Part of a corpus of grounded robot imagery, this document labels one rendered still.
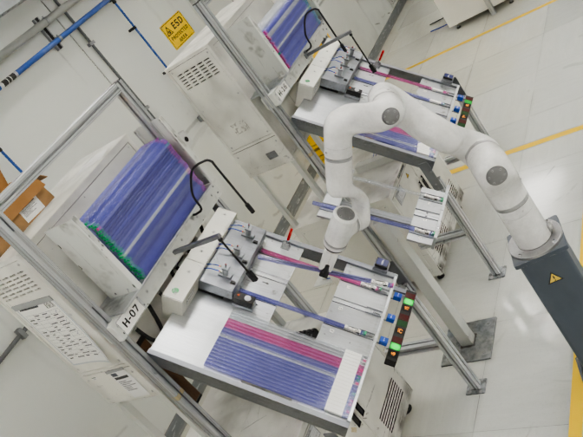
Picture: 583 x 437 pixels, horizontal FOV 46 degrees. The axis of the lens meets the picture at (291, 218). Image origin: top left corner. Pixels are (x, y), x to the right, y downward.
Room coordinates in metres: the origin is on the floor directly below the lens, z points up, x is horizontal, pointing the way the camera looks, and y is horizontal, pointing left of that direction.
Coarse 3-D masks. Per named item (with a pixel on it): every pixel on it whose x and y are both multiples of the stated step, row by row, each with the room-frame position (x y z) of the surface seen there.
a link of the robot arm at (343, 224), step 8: (336, 208) 2.07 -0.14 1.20; (344, 208) 2.06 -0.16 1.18; (336, 216) 2.04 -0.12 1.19; (344, 216) 2.03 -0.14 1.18; (352, 216) 2.03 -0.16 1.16; (336, 224) 2.04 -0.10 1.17; (344, 224) 2.01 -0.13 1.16; (352, 224) 2.02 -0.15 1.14; (328, 232) 2.08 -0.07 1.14; (336, 232) 2.05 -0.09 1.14; (344, 232) 2.03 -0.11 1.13; (352, 232) 2.06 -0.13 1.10; (328, 240) 2.09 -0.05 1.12; (336, 240) 2.06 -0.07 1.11; (344, 240) 2.06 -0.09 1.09
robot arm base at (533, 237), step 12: (528, 204) 1.88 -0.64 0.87; (504, 216) 1.91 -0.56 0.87; (516, 216) 1.88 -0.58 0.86; (528, 216) 1.87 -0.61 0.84; (540, 216) 1.90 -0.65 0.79; (516, 228) 1.90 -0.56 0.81; (528, 228) 1.88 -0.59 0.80; (540, 228) 1.88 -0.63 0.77; (552, 228) 1.90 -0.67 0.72; (516, 240) 1.92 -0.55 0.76; (528, 240) 1.89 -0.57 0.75; (540, 240) 1.87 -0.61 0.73; (552, 240) 1.86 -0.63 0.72; (516, 252) 1.93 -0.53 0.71; (528, 252) 1.89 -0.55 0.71; (540, 252) 1.85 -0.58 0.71
